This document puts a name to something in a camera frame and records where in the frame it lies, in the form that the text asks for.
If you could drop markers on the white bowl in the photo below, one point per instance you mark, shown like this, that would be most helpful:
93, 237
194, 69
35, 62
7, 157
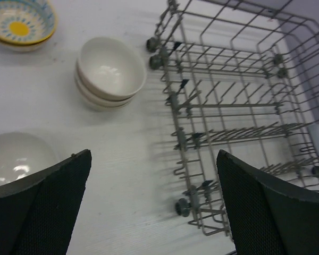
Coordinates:
23, 154

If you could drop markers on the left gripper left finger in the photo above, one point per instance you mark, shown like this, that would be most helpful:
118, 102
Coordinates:
38, 212

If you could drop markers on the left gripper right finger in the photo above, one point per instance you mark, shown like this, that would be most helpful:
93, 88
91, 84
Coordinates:
267, 215

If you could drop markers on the yellow checkered bowl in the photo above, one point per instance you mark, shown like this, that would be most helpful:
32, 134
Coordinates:
26, 22

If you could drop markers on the grey wire dish rack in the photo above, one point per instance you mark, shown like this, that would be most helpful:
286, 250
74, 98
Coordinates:
242, 76

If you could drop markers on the floral green orange bowl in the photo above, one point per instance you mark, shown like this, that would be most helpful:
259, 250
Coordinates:
24, 47

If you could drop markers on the plain beige bowl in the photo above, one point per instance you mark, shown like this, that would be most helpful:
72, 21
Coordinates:
96, 106

